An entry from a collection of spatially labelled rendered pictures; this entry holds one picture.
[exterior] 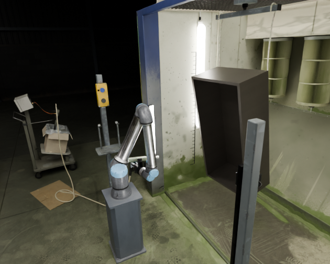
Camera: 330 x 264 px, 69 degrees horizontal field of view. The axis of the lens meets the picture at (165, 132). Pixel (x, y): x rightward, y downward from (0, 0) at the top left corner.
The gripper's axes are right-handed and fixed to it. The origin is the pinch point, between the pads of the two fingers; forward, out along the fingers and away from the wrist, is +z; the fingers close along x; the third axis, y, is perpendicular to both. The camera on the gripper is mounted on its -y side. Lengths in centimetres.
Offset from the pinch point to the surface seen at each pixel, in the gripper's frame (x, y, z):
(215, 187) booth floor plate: 124, 37, -34
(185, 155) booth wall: 88, 1, 2
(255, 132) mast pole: -64, -87, -157
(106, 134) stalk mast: -10, -16, 48
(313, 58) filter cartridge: 130, -145, -100
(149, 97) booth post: 23, -70, 20
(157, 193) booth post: 58, 56, 9
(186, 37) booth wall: 55, -144, 13
